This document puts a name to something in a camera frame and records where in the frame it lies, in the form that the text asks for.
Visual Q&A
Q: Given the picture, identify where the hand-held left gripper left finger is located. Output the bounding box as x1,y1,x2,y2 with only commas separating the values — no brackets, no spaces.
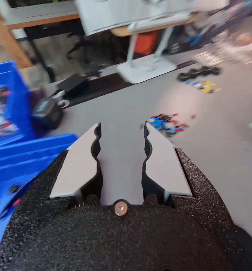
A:
50,122,102,204

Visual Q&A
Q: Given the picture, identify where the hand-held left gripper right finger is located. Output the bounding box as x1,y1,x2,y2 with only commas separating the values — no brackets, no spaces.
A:
142,121,193,204

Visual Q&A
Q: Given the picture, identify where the grey desk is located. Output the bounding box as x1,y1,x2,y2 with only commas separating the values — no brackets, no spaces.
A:
33,19,252,240

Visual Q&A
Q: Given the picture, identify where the pile of blue black pins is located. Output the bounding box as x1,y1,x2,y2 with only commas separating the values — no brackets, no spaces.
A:
148,113,188,136

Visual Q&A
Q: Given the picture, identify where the blue plastic bin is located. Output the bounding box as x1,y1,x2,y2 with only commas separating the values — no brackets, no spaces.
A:
0,60,37,147
0,133,79,257

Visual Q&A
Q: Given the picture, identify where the black box device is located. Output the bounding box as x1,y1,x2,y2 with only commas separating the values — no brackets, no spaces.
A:
31,97,64,130

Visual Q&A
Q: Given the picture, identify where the black flat device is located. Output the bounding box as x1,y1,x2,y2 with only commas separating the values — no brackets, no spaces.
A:
57,73,89,94

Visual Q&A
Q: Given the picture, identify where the pile of yellow grey toy parts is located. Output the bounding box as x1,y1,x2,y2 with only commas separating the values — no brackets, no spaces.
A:
184,80,222,94

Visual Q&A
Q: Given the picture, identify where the white stand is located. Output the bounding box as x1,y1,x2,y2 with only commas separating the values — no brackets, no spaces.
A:
116,21,192,84

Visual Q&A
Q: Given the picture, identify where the black office chair base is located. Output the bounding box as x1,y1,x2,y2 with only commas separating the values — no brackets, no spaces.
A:
66,35,110,77

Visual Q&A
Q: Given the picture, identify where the orange object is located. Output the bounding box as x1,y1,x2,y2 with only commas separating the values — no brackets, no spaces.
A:
134,31,159,56

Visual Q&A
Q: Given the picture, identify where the wooden-edged table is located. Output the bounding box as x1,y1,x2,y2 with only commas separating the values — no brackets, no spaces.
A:
5,0,81,30

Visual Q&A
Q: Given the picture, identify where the white board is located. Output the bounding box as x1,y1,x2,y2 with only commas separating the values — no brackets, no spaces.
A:
75,0,230,37

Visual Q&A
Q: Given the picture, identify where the white cable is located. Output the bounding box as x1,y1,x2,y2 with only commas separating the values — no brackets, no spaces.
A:
53,91,70,109

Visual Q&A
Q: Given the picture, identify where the wooden post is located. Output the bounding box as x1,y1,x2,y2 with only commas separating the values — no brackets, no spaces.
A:
0,3,33,69

